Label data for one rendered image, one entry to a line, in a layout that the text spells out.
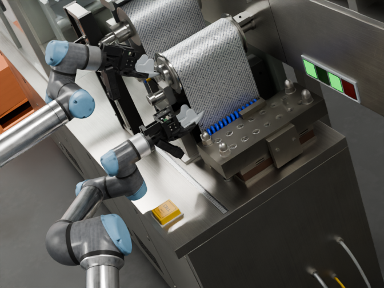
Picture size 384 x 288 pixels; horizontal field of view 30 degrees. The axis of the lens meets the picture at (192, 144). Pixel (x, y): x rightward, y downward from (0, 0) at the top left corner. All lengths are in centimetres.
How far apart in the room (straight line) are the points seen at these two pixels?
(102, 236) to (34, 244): 213
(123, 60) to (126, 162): 31
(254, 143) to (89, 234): 61
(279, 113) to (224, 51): 26
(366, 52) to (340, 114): 209
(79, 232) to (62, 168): 253
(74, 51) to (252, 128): 61
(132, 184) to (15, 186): 231
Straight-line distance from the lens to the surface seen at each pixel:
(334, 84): 209
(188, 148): 244
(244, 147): 220
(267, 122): 228
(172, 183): 240
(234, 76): 232
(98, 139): 279
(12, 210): 434
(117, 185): 227
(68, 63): 211
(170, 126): 224
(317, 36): 205
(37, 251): 395
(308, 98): 229
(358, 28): 185
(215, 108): 232
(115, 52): 217
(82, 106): 200
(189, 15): 245
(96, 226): 190
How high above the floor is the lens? 234
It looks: 35 degrees down
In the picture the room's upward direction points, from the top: 23 degrees counter-clockwise
